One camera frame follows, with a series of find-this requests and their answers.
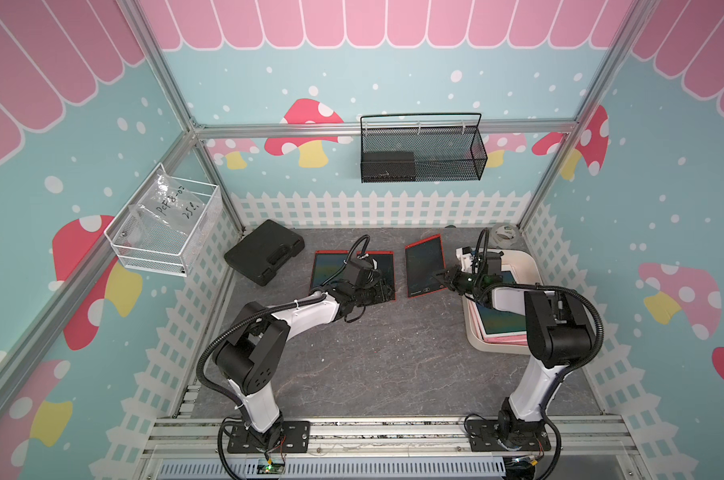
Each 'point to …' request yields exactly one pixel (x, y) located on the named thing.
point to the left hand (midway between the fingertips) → (390, 294)
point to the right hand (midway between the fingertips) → (432, 272)
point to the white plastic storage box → (526, 272)
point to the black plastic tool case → (266, 245)
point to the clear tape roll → (505, 236)
